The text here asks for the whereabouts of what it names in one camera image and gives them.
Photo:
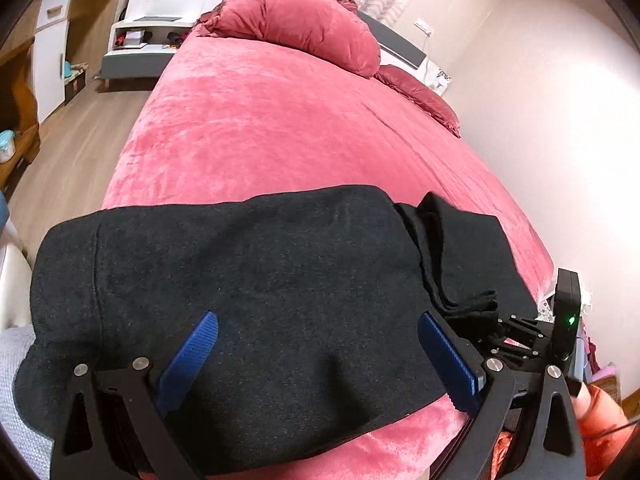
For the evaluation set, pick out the wooden desk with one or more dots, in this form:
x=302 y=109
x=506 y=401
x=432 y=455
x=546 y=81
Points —
x=17 y=115

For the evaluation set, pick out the white and grey headboard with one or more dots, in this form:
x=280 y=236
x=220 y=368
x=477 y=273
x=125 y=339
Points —
x=395 y=50

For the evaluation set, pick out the large pink pillow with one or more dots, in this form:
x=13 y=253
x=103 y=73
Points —
x=305 y=15

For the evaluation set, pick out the bed with pink blanket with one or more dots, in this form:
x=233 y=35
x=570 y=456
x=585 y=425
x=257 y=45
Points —
x=280 y=125

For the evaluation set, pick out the teal container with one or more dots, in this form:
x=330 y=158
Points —
x=66 y=69

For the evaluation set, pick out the pink items beside bed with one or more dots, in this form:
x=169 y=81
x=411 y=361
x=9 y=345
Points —
x=602 y=365

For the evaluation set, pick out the wooden cabinet with white door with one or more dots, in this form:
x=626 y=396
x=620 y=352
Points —
x=55 y=55

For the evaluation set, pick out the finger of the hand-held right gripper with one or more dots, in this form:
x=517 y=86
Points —
x=520 y=327
x=515 y=351

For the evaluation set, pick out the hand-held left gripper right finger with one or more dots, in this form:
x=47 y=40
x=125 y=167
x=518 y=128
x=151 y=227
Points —
x=447 y=360

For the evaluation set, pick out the white wall socket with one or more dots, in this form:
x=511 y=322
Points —
x=423 y=25

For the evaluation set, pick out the white and grey nightstand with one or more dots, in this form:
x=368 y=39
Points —
x=135 y=55

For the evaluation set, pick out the person's right hand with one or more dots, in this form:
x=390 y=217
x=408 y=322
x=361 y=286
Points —
x=602 y=425

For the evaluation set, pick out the small flat pink pillow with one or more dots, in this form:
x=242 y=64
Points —
x=425 y=97

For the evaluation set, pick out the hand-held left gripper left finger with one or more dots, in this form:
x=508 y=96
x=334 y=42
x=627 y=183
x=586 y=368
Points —
x=192 y=355

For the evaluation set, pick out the black pants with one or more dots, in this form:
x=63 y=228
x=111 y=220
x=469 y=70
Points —
x=260 y=300

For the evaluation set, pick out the jar with blue lid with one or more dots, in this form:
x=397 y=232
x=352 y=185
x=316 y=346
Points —
x=6 y=146

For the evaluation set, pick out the blue cushion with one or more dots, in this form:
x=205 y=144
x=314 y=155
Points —
x=4 y=212

